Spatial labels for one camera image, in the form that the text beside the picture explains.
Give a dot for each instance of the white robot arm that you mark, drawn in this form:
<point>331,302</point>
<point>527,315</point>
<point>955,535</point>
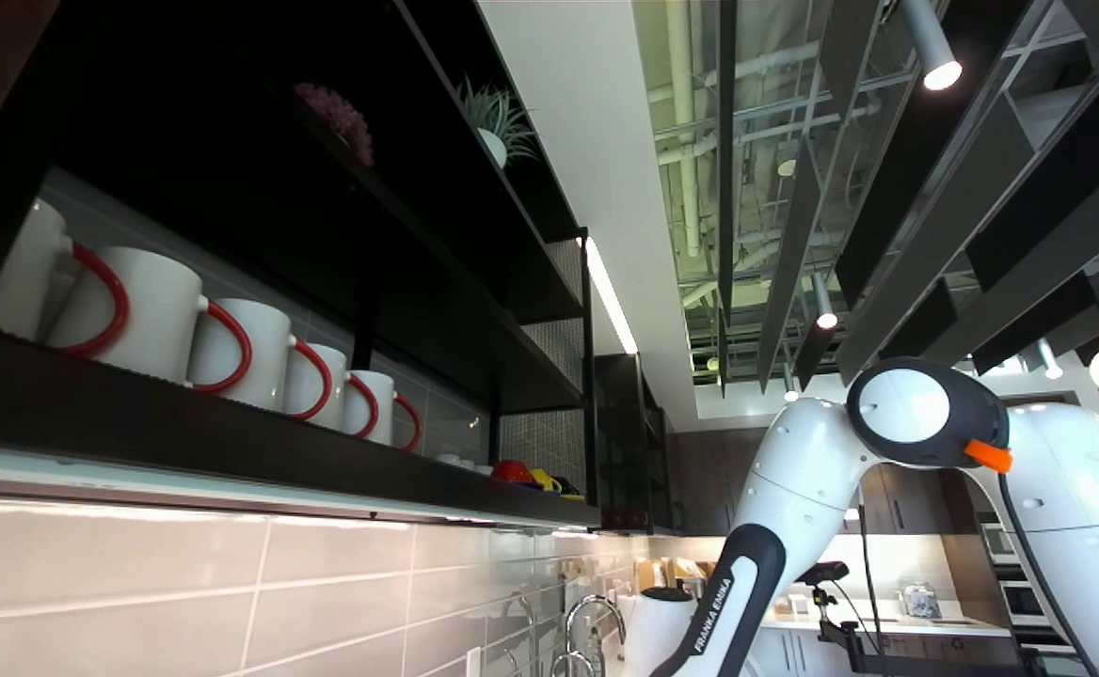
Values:
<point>1036,468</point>

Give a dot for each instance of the black dark upper shelf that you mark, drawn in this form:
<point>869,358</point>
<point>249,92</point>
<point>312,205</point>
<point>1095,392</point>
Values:
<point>185,112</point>

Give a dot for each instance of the potted green plant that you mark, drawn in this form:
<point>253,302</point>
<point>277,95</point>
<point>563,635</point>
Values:
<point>498,123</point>

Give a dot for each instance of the purple flower decoration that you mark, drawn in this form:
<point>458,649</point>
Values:
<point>342,123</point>

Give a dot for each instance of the white mug red handle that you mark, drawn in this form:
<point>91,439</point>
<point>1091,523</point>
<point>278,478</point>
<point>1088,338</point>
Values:
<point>312,387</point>
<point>410,419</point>
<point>369,408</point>
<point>129,310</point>
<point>243,353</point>

